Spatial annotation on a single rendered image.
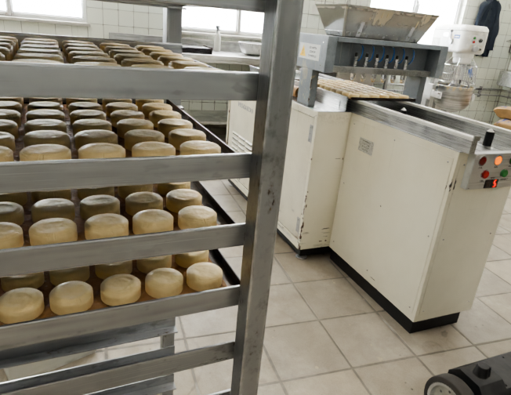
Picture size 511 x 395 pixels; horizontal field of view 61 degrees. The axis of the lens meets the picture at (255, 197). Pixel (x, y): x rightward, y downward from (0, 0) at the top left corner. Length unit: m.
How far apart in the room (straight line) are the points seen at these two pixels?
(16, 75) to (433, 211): 1.61
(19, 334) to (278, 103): 0.37
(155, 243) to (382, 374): 1.46
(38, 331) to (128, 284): 0.12
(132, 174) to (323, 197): 1.90
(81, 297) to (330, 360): 1.40
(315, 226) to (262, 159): 1.90
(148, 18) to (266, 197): 4.59
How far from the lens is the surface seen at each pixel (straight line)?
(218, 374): 1.73
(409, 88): 2.67
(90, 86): 0.45
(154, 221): 0.55
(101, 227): 0.53
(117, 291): 0.58
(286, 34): 0.46
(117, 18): 5.01
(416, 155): 1.89
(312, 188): 2.26
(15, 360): 1.11
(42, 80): 0.45
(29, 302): 0.58
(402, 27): 2.41
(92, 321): 0.55
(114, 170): 0.47
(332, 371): 1.82
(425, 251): 1.90
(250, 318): 0.58
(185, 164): 0.48
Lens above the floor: 1.21
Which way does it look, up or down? 22 degrees down
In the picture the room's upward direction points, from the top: 5 degrees clockwise
